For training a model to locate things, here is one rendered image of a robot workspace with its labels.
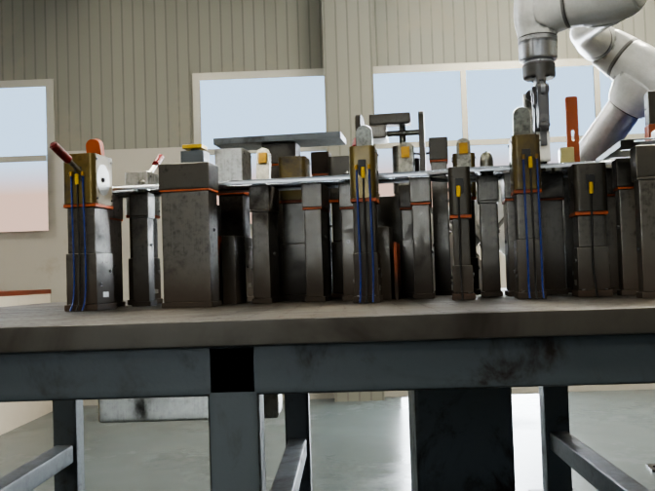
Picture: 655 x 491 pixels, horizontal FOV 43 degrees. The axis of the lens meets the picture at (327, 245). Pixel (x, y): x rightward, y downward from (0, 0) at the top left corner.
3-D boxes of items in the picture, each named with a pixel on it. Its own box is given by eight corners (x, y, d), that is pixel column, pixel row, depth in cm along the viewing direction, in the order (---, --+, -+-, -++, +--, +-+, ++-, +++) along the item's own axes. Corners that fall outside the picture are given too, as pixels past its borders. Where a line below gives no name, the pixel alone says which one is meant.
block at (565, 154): (565, 292, 205) (559, 146, 207) (563, 292, 209) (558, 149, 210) (580, 292, 205) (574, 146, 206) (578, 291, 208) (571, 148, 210)
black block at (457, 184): (451, 302, 176) (446, 165, 177) (451, 300, 186) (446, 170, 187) (477, 301, 175) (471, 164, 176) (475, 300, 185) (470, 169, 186)
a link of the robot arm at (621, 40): (593, 10, 232) (632, 35, 227) (609, 19, 247) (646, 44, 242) (564, 50, 237) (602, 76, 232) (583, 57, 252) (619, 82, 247)
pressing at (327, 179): (53, 192, 202) (53, 185, 202) (93, 200, 224) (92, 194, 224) (641, 163, 182) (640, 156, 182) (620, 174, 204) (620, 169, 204)
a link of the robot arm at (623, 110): (504, 240, 277) (555, 282, 268) (481, 246, 264) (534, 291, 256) (644, 36, 240) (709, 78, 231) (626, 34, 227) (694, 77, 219)
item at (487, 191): (481, 296, 195) (477, 175, 196) (481, 296, 200) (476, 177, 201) (503, 296, 195) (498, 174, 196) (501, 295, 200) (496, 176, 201)
